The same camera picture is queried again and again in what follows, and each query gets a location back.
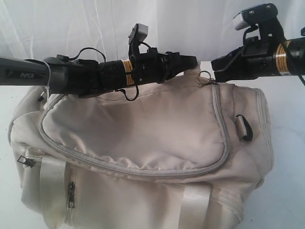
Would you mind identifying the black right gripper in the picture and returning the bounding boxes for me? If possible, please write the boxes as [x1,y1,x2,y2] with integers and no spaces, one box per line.
[211,36,278,83]

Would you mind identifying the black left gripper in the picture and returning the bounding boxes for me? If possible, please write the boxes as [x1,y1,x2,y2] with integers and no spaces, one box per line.
[130,49,197,86]

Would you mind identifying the metal zipper pull ring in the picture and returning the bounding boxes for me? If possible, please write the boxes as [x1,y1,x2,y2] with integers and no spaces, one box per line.
[196,70,218,87]

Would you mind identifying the cream duffel bag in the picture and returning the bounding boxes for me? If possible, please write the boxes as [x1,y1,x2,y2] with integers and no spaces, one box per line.
[8,73,274,229]

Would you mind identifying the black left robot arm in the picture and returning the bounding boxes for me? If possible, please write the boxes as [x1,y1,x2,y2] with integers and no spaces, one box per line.
[0,48,197,98]

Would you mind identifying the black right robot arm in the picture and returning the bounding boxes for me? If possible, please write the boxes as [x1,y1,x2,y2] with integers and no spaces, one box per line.
[211,24,305,83]

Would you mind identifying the white backdrop curtain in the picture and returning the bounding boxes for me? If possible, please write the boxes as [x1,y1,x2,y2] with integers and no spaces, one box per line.
[0,0,305,72]

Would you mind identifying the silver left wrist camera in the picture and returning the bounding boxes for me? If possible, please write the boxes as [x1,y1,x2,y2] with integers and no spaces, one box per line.
[128,23,148,45]

